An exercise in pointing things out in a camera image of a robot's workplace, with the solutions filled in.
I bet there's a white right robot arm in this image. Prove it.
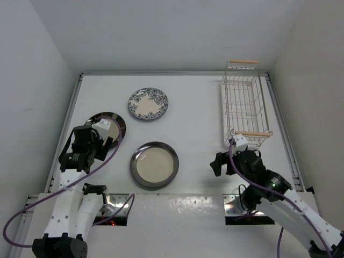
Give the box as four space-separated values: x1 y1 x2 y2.
210 150 343 257

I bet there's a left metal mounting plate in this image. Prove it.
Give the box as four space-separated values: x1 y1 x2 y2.
96 194 134 217

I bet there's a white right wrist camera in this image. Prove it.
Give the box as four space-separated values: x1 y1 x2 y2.
230 134 248 155

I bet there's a grey rimmed cream plate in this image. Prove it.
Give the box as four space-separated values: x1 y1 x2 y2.
130 141 179 190

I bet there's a white wire dish rack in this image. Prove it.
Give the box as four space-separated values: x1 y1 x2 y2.
221 59 273 147

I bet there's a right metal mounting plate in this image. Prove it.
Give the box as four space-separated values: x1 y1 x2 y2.
223 194 264 217

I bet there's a blue floral plate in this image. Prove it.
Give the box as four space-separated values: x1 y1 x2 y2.
127 88 169 121

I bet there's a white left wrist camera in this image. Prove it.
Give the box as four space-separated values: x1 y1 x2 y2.
91 119 111 141

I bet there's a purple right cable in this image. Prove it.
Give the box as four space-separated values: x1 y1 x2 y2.
228 138 336 258

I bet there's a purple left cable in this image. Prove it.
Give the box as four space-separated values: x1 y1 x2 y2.
3 116 135 248

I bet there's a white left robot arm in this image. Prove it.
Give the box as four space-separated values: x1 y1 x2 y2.
32 120 113 257

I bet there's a black rimmed cream plate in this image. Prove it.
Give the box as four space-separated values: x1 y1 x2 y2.
85 112 126 149

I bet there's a purple cable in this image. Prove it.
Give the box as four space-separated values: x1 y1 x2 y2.
228 138 336 258
3 116 135 248

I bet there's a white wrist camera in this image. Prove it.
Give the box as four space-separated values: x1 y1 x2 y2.
91 119 111 141
230 134 248 155

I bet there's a metal mounting plate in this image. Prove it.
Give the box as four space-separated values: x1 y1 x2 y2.
96 194 134 217
223 194 264 217

